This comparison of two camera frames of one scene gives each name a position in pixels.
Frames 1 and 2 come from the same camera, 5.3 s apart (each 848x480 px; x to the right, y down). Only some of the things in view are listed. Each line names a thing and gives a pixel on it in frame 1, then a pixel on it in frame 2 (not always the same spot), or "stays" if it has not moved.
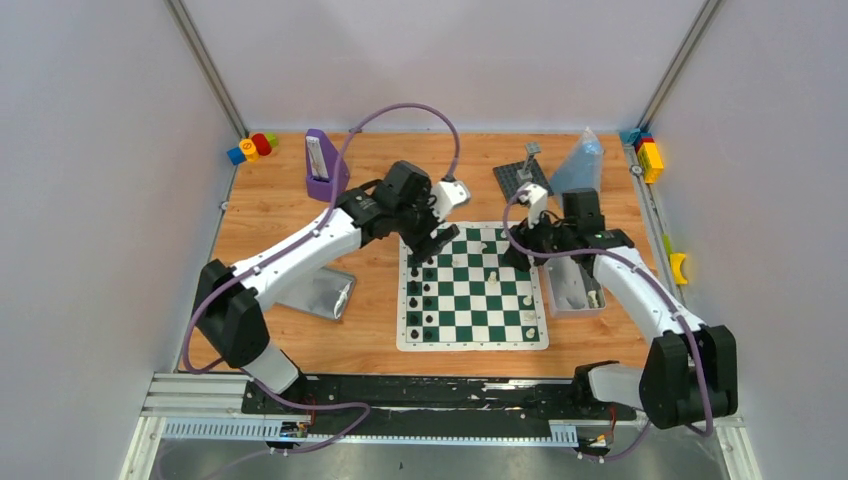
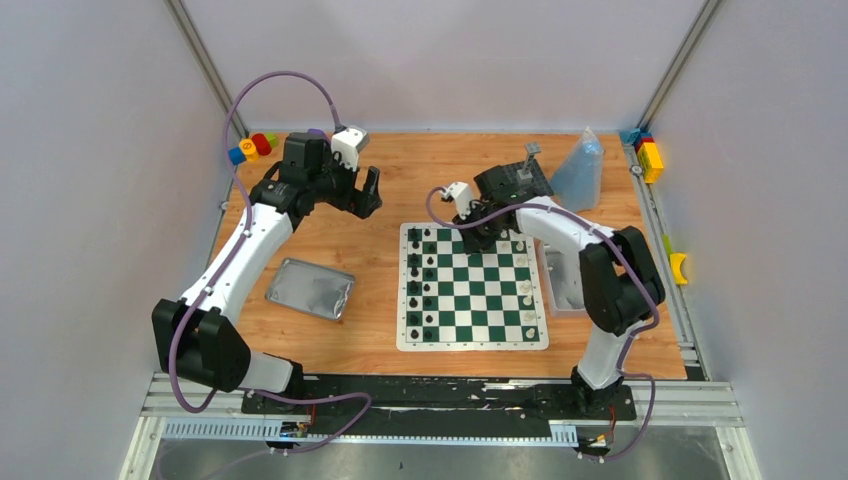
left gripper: [428, 234] to [352, 187]
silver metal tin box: [570, 290] stays
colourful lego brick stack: [648, 151] stays
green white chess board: [465, 296] stays
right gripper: [525, 235] to [475, 243]
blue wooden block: [236, 155] stays
